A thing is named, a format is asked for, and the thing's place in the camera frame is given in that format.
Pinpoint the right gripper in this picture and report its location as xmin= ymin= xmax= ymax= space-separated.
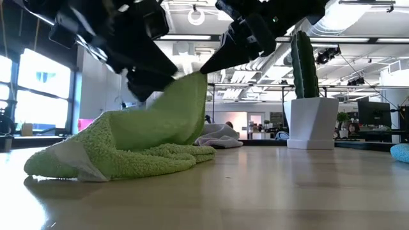
xmin=199 ymin=0 xmax=279 ymax=75

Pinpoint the ring ceiling lamp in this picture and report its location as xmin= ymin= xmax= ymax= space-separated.
xmin=187 ymin=8 xmax=206 ymax=27

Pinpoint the pink plastic bin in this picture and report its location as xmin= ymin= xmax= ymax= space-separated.
xmin=77 ymin=118 xmax=97 ymax=133

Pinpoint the grey microfiber towel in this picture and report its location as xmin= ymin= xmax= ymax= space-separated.
xmin=194 ymin=123 xmax=244 ymax=150

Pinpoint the black computer monitor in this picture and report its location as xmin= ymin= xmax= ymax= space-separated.
xmin=357 ymin=101 xmax=392 ymax=129

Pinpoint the black armchair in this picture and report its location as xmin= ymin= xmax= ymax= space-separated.
xmin=0 ymin=100 xmax=16 ymax=153

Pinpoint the white faceted planter pot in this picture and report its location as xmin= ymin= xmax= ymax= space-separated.
xmin=283 ymin=96 xmax=340 ymax=151

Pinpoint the small potted plant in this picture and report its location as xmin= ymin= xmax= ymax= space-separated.
xmin=337 ymin=111 xmax=351 ymax=139

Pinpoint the lime fluffy microfiber towel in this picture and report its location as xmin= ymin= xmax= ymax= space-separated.
xmin=23 ymin=71 xmax=217 ymax=183

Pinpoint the small cardboard box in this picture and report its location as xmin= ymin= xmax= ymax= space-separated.
xmin=20 ymin=123 xmax=34 ymax=137

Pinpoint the teal microfiber towel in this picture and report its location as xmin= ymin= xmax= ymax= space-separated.
xmin=390 ymin=143 xmax=409 ymax=165

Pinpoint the green cactus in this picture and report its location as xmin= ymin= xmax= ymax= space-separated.
xmin=289 ymin=30 xmax=320 ymax=100

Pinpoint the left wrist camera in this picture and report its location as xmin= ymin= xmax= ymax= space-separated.
xmin=140 ymin=1 xmax=171 ymax=41

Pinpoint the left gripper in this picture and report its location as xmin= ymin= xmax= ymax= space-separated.
xmin=47 ymin=0 xmax=178 ymax=104

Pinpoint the spiral ventilation duct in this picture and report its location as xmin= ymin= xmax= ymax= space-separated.
xmin=303 ymin=0 xmax=373 ymax=36

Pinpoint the black ceiling spotlight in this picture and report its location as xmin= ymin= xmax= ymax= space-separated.
xmin=315 ymin=46 xmax=342 ymax=65

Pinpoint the black standing desk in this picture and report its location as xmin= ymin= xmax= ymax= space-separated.
xmin=206 ymin=82 xmax=328 ymax=125

